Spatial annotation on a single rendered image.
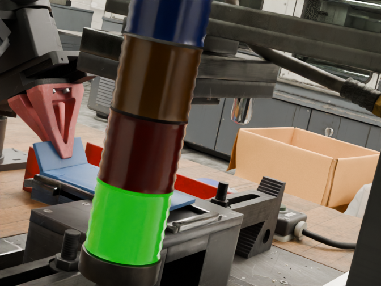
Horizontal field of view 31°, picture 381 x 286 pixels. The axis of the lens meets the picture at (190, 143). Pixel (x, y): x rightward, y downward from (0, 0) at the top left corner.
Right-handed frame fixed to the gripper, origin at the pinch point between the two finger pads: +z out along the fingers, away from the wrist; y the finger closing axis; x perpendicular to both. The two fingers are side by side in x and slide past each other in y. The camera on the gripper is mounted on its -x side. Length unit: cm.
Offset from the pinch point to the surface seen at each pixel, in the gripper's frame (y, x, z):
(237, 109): 18.4, 4.6, 1.3
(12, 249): -2.4, -7.8, 8.2
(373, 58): 34.9, -6.0, 2.0
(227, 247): 12.6, 5.2, 13.9
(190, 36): 33.2, -27.6, 0.7
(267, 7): -161, 466, -113
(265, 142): -79, 216, -2
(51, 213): 7.0, -11.3, 6.0
